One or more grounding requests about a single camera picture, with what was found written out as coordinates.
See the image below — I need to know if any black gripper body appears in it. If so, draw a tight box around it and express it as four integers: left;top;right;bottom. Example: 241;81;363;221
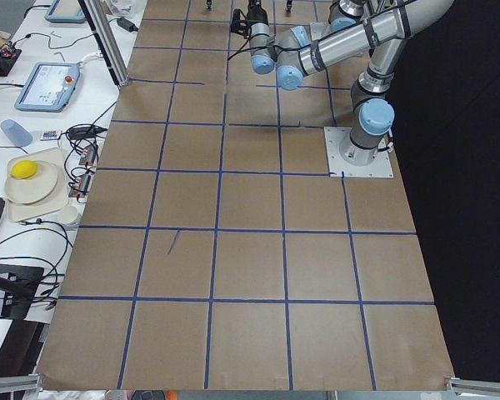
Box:
247;0;268;25

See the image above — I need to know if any far blue teach pendant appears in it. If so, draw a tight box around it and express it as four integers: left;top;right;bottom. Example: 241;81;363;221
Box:
45;0;86;23

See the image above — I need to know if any black power adapter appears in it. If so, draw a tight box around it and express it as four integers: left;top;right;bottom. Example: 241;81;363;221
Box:
117;17;138;33

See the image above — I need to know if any aluminium frame post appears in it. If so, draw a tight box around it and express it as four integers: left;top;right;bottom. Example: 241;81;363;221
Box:
78;0;129;88

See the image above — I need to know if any blue plastic cup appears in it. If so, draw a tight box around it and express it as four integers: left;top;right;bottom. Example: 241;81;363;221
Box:
0;119;33;148

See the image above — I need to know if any brown paper table cover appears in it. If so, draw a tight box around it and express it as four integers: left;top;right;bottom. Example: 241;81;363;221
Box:
37;1;453;390

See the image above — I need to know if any white paper cup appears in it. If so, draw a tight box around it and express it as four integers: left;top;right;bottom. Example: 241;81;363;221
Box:
57;206;82;228

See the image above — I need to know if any blue teach pendant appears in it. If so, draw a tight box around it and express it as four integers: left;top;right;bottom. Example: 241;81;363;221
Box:
14;62;80;113
45;0;86;23

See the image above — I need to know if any beige round plate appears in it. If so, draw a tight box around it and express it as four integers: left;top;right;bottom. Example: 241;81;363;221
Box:
4;161;58;204

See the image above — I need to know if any yellow lemon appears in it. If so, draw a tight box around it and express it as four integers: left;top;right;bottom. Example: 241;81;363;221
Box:
10;160;38;179

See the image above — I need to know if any beige tray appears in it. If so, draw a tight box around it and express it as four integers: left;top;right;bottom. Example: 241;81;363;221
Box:
4;147;68;223

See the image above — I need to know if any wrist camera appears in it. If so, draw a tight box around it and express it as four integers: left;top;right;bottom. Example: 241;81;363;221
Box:
230;8;249;38

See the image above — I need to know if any near blue teach pendant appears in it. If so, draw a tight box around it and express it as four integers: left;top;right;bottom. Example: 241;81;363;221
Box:
14;62;80;113

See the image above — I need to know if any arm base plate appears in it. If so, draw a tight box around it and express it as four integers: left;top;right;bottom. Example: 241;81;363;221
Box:
312;23;368;60
323;127;394;179

